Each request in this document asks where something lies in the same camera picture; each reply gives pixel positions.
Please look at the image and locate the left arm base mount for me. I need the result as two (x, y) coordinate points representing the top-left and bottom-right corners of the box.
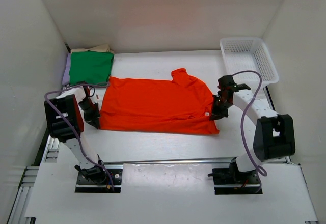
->
(74, 164), (123, 193)

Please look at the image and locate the white plastic basket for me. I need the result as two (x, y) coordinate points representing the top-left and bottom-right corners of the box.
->
(220, 37), (279, 87)

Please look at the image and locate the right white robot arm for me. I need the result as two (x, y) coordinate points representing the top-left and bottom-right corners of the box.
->
(209, 75), (296, 183)

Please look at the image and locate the aluminium frame rail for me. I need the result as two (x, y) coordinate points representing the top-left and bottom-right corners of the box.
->
(7, 53), (291, 224)

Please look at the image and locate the purple t shirt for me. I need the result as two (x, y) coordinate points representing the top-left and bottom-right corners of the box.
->
(62, 53), (71, 86)

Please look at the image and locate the green t shirt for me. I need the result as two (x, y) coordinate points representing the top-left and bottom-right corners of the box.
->
(69, 51), (115, 85)

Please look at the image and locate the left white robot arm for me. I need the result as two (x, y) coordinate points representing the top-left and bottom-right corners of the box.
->
(44, 82), (108, 184)

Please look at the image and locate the white front board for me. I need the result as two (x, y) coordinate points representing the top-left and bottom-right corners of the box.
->
(25, 163), (317, 223)

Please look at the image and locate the orange t shirt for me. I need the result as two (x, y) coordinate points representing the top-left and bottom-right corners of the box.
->
(100, 68), (219, 135)

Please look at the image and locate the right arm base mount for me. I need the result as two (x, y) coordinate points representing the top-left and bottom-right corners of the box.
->
(207, 160), (263, 195)

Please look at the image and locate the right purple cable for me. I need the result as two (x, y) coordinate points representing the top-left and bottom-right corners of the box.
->
(231, 70), (268, 193)

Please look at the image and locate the purple cable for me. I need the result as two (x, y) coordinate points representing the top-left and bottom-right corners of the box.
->
(44, 82), (115, 193)
(231, 70), (268, 193)

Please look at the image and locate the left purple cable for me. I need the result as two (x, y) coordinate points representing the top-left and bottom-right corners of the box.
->
(44, 82), (115, 193)

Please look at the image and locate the beige t shirt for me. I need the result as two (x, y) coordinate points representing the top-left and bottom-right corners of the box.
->
(70, 44), (110, 53)

